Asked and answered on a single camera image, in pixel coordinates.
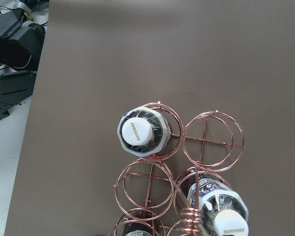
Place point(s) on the tea bottle white cap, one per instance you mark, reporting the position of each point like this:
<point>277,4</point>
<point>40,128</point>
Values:
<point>224,212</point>
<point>143,131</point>
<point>140,229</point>

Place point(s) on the copper wire bottle basket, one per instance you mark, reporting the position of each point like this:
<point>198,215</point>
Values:
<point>211,142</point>

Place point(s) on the black equipment on side table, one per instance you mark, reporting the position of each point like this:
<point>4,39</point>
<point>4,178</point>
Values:
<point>21,43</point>

